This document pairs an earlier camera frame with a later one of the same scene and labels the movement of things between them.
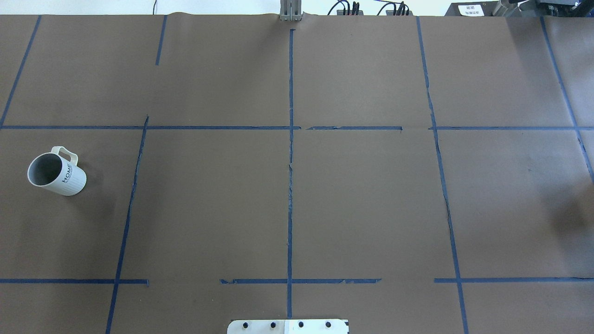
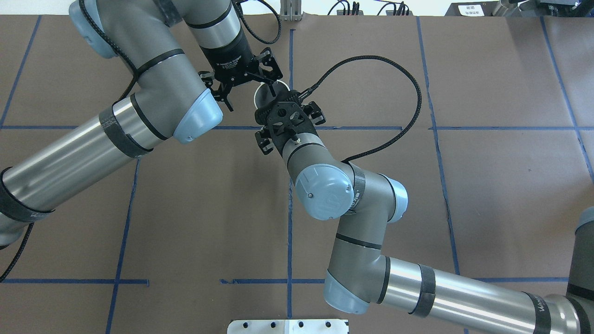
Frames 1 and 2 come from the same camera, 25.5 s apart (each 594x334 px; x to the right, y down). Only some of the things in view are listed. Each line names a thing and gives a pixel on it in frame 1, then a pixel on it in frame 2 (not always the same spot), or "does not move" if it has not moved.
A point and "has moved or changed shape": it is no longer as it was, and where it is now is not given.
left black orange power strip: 340,12 does not move
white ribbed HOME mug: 51,171 has moved or changed shape
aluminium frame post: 290,10 does not move
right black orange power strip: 390,12 does not move
